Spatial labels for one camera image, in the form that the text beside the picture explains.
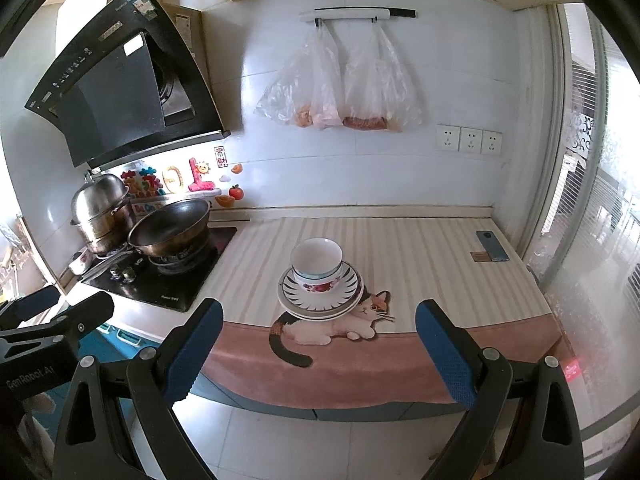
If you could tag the small orange sticker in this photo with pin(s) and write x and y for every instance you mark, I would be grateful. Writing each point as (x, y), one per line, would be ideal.
(236, 167)

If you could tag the window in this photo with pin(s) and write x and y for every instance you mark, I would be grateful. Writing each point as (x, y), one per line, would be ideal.
(590, 210)

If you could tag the red wall sticker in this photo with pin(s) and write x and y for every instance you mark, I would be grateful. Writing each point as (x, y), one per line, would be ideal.
(220, 156)

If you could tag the blue leaf pattern plate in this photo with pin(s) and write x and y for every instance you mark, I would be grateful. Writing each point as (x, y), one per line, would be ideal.
(356, 300)

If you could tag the small enamel cup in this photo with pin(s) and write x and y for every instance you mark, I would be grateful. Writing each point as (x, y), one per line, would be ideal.
(80, 261)

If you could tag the black gas stove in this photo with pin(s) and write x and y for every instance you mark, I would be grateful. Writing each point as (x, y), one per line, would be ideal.
(170, 287)

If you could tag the steel steamer pot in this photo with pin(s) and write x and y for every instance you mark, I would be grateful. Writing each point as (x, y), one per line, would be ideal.
(100, 205)

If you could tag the striped cat print mat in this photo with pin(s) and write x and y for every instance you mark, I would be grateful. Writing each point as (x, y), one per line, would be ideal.
(425, 260)

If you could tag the dark wok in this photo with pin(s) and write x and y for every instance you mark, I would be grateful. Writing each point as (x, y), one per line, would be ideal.
(170, 230)

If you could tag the smartphone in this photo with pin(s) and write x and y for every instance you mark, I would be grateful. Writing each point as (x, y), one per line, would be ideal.
(492, 246)

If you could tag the red tag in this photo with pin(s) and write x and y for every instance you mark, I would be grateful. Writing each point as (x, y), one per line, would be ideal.
(570, 367)

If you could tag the wall hook rail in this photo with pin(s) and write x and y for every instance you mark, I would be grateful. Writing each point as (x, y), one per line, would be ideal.
(350, 14)

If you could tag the orange fruit sticker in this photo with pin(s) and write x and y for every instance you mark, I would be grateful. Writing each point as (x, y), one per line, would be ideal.
(236, 192)

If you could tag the brown card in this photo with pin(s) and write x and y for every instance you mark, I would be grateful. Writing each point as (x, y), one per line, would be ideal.
(479, 257)

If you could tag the colourful letter decoration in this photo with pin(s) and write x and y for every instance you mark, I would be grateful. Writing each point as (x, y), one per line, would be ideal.
(142, 185)

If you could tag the black range hood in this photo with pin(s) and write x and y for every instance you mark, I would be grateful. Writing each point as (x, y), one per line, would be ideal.
(100, 85)

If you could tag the white bowl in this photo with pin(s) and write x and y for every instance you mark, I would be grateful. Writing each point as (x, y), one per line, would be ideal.
(315, 260)

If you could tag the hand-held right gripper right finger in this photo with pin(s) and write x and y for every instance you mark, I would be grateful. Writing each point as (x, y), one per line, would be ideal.
(445, 355)

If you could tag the clear plastic bag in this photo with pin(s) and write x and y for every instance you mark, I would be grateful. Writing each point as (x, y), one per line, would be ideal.
(305, 90)
(375, 90)

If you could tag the pink letter decoration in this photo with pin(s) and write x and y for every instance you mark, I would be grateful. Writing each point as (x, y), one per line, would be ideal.
(195, 175)

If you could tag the plain white plate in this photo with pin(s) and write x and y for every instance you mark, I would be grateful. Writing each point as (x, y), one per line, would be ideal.
(320, 317)

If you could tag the white wall outlet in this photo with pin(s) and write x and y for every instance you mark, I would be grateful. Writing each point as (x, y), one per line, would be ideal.
(491, 142)
(471, 140)
(448, 138)

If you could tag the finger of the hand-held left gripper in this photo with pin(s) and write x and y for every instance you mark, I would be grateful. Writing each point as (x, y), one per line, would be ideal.
(75, 320)
(30, 305)

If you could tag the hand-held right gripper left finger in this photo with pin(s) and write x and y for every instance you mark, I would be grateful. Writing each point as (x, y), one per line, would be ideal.
(197, 355)

